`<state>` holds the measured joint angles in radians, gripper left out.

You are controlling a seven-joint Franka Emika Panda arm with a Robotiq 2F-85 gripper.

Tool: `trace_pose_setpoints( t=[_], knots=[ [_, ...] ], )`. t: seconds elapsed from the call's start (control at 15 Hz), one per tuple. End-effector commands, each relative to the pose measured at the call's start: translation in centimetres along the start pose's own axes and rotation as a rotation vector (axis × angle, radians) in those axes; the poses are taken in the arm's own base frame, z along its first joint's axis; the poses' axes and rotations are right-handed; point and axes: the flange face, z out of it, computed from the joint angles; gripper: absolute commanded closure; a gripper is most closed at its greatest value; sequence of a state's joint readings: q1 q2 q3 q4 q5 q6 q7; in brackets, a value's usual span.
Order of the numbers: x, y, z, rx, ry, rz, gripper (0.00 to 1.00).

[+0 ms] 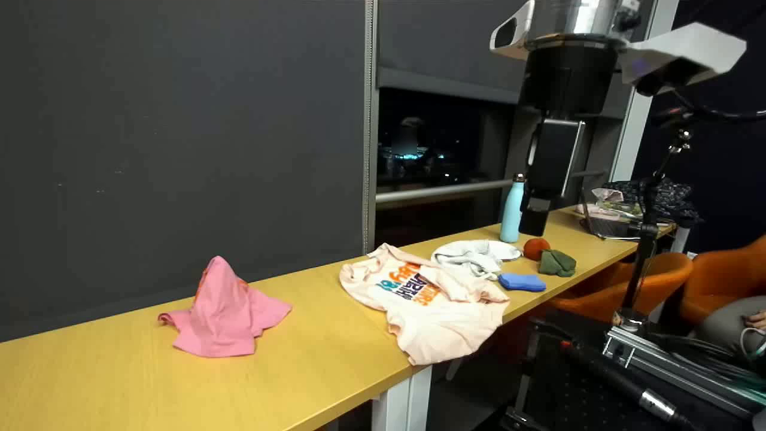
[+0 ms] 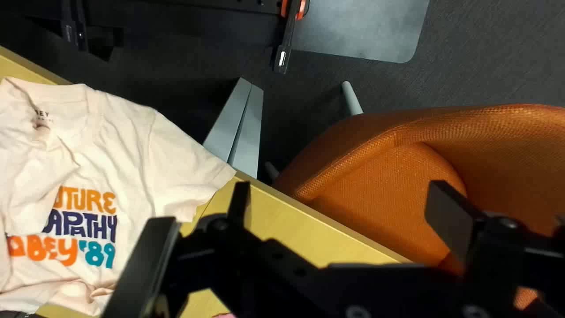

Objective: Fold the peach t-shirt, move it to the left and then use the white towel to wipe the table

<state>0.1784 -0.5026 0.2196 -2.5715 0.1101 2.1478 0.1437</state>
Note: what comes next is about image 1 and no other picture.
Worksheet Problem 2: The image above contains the black camera tripod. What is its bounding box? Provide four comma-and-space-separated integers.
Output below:
613, 108, 695, 333

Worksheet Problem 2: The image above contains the white towel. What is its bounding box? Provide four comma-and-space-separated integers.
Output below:
431, 240, 521, 277

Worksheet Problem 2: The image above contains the light blue water bottle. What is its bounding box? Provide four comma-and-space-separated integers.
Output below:
500, 173, 527, 241

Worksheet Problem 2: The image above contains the silver window rail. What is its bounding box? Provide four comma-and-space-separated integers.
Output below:
376, 179, 512, 209

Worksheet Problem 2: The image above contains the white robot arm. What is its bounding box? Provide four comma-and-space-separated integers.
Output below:
487, 0, 747, 235

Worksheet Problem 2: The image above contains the green plush leaf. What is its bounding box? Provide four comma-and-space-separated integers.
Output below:
539, 248, 576, 277

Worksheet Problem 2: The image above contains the orange chair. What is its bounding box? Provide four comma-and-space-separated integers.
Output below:
547, 235, 766, 326

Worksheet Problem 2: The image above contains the peach t-shirt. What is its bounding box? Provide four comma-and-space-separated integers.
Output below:
340, 243, 509, 367

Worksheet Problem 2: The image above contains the blue cloth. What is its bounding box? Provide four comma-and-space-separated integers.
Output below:
498, 272, 545, 292

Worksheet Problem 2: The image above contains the orange plush ball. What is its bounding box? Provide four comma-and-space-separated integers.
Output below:
524, 236, 549, 260

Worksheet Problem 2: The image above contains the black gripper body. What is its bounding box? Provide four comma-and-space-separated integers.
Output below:
521, 118, 584, 236

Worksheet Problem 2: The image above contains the pink cloth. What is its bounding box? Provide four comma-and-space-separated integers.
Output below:
157, 256, 291, 358

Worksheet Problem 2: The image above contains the clear container with items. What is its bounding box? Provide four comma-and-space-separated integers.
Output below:
575, 187, 643, 240

